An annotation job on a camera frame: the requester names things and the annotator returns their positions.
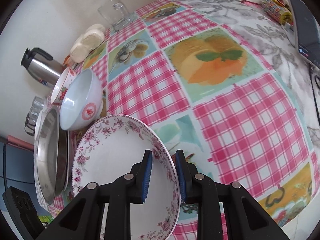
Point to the bag of white steamed buns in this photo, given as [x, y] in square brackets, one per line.
[87, 42]

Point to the colourful wrapped roll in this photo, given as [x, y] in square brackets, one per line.
[275, 10]

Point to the stainless steel thermos jug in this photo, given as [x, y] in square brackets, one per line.
[45, 70]

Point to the white bowl with strawberry print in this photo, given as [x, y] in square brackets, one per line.
[61, 85]

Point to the glass cups in metal rack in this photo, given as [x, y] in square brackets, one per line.
[33, 115]

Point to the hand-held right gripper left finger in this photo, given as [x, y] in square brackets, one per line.
[147, 175]

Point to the black plastic stand with holes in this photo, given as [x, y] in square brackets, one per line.
[17, 202]

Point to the stainless steel basin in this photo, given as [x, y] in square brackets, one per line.
[48, 150]

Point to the orange snack packet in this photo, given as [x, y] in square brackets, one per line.
[67, 60]

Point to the white plate with pink flowers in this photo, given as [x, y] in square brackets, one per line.
[112, 167]

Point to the white bowl with red emblem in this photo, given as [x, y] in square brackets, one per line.
[77, 100]

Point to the pink checked tablecloth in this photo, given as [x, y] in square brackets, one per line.
[225, 130]

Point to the blue panel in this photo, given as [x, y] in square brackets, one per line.
[22, 165]

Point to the red bar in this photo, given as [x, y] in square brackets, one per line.
[20, 142]

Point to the clear glass mug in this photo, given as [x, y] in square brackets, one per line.
[117, 15]

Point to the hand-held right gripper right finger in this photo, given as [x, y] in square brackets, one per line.
[180, 177]

